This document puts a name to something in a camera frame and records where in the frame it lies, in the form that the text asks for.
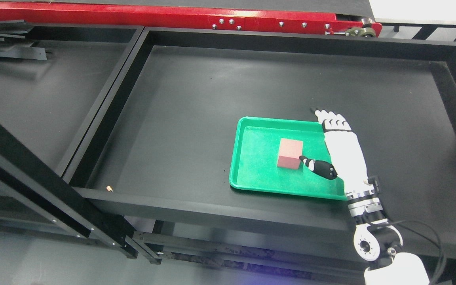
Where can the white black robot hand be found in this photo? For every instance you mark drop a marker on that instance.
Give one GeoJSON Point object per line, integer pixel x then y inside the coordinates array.
{"type": "Point", "coordinates": [347, 159]}

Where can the pink foam block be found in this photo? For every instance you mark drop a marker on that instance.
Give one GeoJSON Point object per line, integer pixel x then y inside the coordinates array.
{"type": "Point", "coordinates": [289, 152]}

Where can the green plastic tray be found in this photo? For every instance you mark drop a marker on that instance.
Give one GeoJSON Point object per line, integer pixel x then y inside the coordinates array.
{"type": "Point", "coordinates": [254, 161]}

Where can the black metal shelf rack right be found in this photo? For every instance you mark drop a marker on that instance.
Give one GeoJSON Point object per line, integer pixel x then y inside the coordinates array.
{"type": "Point", "coordinates": [190, 130]}

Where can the black metal shelf rack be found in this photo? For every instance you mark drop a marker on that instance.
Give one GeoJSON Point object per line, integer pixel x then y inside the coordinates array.
{"type": "Point", "coordinates": [59, 102]}
{"type": "Point", "coordinates": [190, 130]}

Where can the black metal shelf rack left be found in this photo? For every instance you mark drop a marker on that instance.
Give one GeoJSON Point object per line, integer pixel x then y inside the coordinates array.
{"type": "Point", "coordinates": [59, 102]}

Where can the red metal conveyor beam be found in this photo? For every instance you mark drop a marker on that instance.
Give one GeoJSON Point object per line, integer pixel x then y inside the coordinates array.
{"type": "Point", "coordinates": [295, 22]}

